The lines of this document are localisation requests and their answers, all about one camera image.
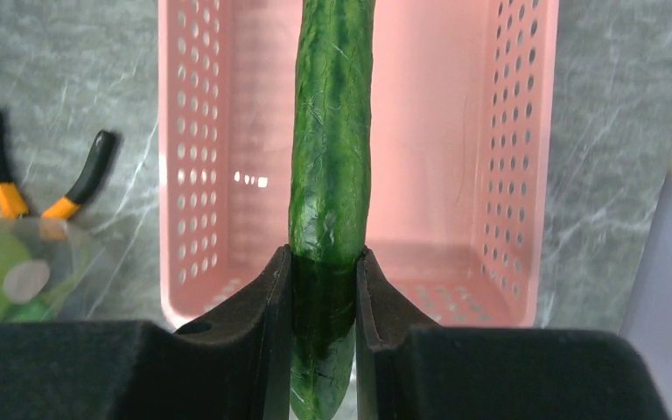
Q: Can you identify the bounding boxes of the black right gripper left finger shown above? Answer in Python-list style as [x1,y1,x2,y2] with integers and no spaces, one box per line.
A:
[0,246,292,419]

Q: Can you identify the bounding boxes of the pink plastic basket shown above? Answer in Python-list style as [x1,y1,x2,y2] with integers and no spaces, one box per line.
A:
[158,1,559,326]

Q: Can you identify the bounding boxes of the orange black pliers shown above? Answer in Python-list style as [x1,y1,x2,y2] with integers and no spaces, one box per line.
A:
[0,107,122,224]

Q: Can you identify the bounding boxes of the green fake cucumber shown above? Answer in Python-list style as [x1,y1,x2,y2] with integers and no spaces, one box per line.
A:
[288,1,375,419]

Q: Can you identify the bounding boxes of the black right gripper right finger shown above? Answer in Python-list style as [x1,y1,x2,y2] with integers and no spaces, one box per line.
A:
[356,250,669,419]

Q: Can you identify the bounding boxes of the clear zip top bag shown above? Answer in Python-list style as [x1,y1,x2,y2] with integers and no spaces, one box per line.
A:
[0,218,115,322]

